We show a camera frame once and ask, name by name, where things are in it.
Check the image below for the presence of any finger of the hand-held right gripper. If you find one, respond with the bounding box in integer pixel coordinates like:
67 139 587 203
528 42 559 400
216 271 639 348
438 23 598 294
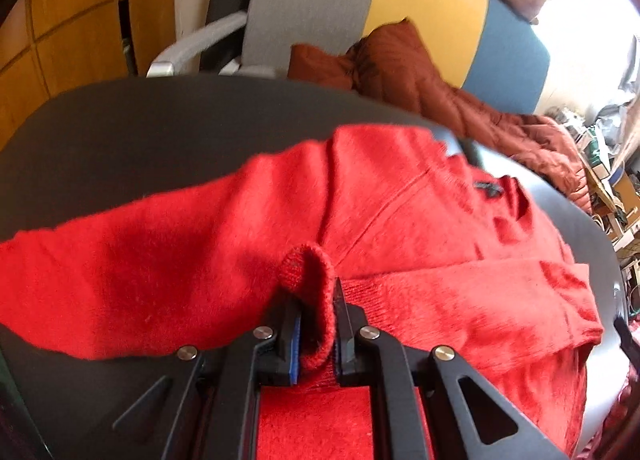
613 316 635 357

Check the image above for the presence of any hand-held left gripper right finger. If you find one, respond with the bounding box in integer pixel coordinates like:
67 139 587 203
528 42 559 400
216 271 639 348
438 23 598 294
331 277 571 460

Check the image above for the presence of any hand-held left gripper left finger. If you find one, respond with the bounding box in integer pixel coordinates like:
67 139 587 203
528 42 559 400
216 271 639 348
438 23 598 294
112 290 306 460

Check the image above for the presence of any red knit sweater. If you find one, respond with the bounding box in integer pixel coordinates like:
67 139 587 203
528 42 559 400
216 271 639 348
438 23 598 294
0 124 606 460

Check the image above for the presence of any cluttered wooden desk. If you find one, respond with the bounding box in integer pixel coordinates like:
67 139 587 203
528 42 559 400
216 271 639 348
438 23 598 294
580 140 640 261

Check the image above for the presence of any grey plastic bag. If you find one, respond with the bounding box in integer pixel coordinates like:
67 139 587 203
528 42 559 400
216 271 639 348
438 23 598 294
595 35 640 161

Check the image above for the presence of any rust quilted jacket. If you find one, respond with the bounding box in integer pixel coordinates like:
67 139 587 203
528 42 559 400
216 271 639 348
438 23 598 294
287 17 593 213

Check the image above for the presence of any bright window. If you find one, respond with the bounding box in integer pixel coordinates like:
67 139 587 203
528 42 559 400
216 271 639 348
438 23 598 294
537 0 640 113

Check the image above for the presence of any grey yellow blue sofa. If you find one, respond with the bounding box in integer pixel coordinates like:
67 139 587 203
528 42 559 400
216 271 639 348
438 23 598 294
146 0 551 116

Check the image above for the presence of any wooden wardrobe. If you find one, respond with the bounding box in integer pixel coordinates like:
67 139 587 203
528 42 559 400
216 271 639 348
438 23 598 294
0 0 178 151

